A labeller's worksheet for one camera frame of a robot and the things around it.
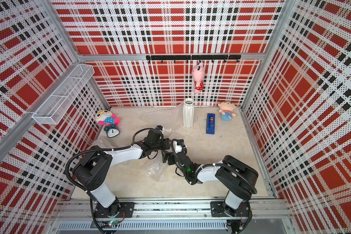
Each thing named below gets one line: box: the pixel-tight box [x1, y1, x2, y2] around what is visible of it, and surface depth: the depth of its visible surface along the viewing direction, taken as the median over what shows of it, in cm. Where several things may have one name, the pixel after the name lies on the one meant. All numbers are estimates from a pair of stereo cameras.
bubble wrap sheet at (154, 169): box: [144, 159, 166, 183], surface depth 82 cm
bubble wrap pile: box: [138, 105, 197, 140], surface depth 110 cm
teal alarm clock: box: [103, 124, 120, 138], surface depth 102 cm
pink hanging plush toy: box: [191, 59, 205, 95], surface depth 94 cm
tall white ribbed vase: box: [183, 97, 195, 128], surface depth 98 cm
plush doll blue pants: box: [217, 100, 237, 122], surface depth 112 cm
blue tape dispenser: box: [205, 113, 216, 135], surface depth 106 cm
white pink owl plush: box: [94, 109, 120, 127], surface depth 109 cm
